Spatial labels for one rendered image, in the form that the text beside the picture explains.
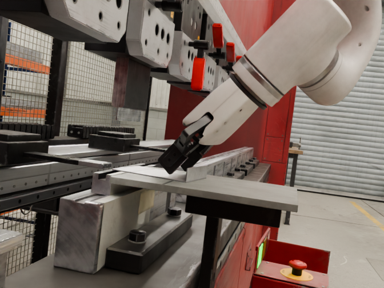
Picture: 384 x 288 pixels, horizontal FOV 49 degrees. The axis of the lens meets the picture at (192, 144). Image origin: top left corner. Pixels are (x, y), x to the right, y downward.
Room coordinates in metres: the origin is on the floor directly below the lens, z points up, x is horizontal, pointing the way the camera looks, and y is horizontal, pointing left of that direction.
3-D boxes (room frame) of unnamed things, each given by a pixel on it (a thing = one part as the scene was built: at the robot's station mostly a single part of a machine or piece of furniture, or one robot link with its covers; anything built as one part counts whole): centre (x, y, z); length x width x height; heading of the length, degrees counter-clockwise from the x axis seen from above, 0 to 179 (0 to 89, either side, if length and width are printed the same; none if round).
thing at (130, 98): (0.68, 0.11, 1.13); 0.10 x 0.02 x 0.10; 167
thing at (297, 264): (0.91, -0.26, 0.79); 0.04 x 0.04 x 0.04
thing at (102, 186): (0.70, 0.10, 0.99); 0.20 x 0.03 x 0.03; 167
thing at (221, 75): (1.24, -0.03, 1.26); 0.15 x 0.09 x 0.17; 167
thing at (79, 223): (0.74, 0.09, 0.92); 0.39 x 0.06 x 0.10; 167
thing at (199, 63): (0.82, 0.01, 1.20); 0.04 x 0.02 x 0.10; 77
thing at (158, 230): (0.71, 0.04, 0.89); 0.30 x 0.05 x 0.03; 167
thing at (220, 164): (1.91, -0.18, 0.92); 1.67 x 0.06 x 0.10; 167
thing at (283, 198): (0.65, -0.04, 1.00); 0.26 x 0.18 x 0.01; 77
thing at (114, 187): (0.67, 0.10, 0.99); 0.14 x 0.01 x 0.03; 167
